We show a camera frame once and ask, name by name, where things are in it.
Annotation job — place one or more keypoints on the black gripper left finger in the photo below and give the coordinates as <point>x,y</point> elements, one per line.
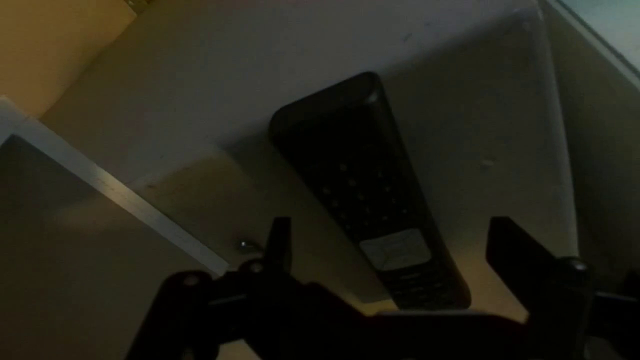
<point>281,246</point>

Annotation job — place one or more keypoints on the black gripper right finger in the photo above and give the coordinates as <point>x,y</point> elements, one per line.
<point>546,281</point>

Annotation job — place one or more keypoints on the black remote control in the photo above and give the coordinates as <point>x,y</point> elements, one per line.
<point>361,167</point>

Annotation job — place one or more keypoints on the white shelf unit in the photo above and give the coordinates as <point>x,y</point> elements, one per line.
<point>200,81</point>

